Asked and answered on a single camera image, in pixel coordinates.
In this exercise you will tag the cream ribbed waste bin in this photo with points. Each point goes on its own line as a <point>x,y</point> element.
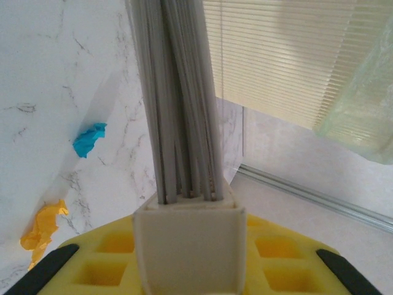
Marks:
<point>276,61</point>

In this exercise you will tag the cream hand brush grey bristles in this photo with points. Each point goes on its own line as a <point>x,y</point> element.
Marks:
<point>190,246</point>

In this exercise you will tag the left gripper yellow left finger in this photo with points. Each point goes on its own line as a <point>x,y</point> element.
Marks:
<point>101,264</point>

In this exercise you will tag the blue paper scrap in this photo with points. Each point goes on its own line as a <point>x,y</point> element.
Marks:
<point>87,141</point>

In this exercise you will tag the translucent plastic bin liner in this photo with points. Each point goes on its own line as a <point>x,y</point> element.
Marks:
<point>362,123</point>

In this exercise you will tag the orange paper scrap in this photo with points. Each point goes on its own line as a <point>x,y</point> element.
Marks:
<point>43,227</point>

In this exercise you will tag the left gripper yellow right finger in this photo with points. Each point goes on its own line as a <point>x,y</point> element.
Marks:
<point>282,264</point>

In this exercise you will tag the aluminium frame post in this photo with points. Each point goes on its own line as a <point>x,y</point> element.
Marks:
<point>322,199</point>

